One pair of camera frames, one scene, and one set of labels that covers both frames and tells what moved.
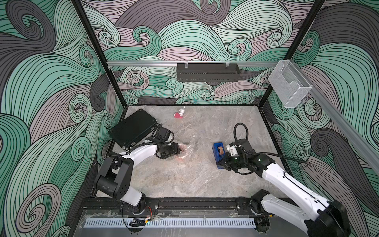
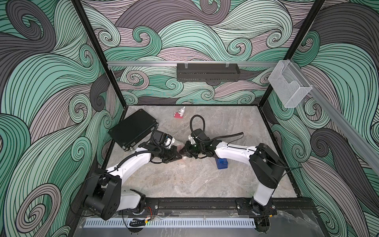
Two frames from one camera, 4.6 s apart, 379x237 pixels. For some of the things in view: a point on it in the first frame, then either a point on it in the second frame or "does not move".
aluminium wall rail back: x=141 y=63 does not move
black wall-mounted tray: x=208 y=72 does not move
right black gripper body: x=233 y=162 to x=193 y=150
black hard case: x=125 y=132 does not move
